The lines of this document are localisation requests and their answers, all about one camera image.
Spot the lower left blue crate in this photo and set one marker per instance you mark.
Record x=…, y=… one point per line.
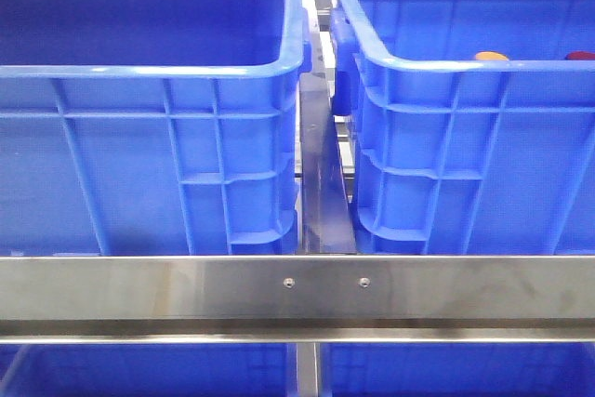
x=153, y=370

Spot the steel shelf front rail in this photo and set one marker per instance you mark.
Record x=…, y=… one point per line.
x=243, y=299

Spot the lower right blue crate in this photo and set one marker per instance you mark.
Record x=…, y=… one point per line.
x=458, y=369

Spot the steel shelf centre divider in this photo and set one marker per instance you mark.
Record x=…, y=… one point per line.
x=326, y=222

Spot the left rail screw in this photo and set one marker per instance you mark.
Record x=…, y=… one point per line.
x=289, y=282

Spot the right rail screw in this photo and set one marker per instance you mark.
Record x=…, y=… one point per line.
x=364, y=282

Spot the right blue plastic crate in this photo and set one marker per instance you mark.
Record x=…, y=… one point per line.
x=457, y=156

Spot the yellow mushroom push button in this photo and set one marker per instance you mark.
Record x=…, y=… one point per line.
x=490, y=55

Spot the left blue plastic crate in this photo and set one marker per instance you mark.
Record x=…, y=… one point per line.
x=150, y=127

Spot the blue plastic crate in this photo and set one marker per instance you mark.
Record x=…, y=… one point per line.
x=457, y=156
x=150, y=127

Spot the rail screw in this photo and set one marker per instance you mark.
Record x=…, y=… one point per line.
x=364, y=282
x=289, y=282

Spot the red mushroom push button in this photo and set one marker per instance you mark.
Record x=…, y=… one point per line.
x=580, y=55

